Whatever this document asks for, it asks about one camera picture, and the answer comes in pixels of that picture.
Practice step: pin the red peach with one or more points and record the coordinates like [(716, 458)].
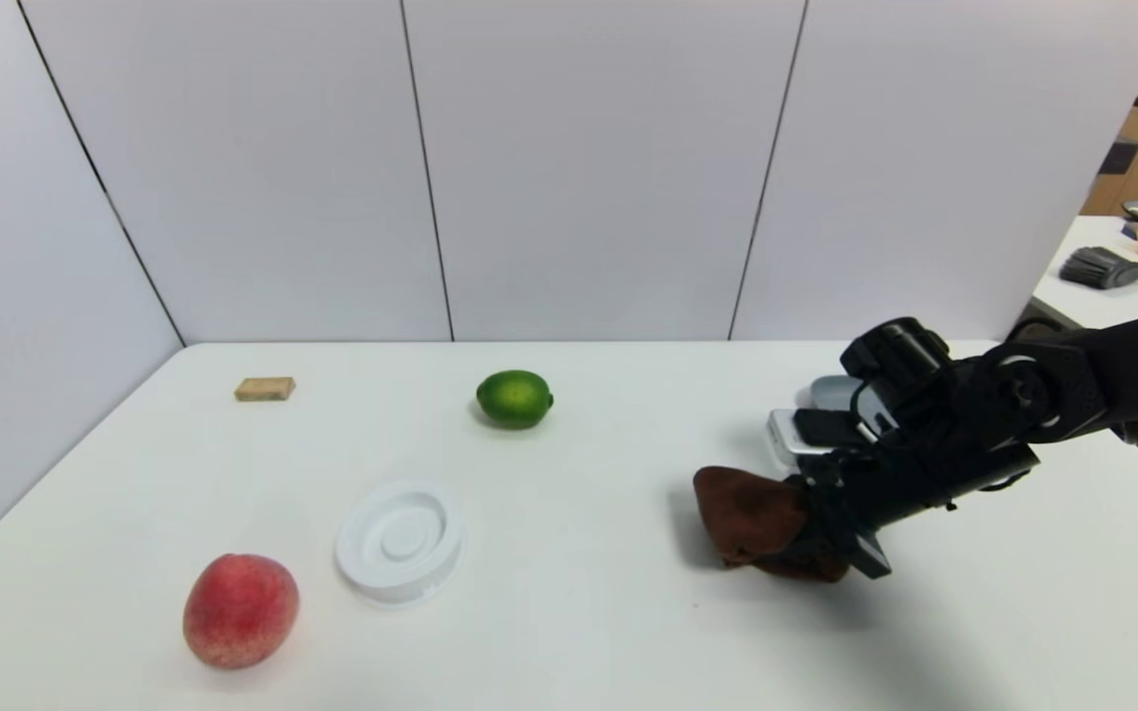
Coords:
[(240, 610)]

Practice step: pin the small tan wooden block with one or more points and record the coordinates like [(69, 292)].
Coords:
[(265, 389)]

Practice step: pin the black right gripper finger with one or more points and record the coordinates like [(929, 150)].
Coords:
[(812, 491), (824, 551)]

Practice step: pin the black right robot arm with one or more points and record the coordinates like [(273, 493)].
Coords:
[(1122, 380)]

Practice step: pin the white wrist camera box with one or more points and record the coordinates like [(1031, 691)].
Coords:
[(794, 436)]

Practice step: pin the brown towel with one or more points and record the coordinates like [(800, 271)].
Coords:
[(752, 513)]

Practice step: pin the black bristle brush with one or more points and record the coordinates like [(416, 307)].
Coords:
[(1102, 269)]

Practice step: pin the white side table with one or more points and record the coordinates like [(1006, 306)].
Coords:
[(1088, 296)]

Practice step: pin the grey plastic dish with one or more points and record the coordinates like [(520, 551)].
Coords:
[(834, 392)]

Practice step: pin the green lime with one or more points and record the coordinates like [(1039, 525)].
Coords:
[(514, 398)]

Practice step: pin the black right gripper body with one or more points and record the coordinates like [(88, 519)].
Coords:
[(844, 525)]

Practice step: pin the white round plastic lid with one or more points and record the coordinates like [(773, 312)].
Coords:
[(399, 540)]

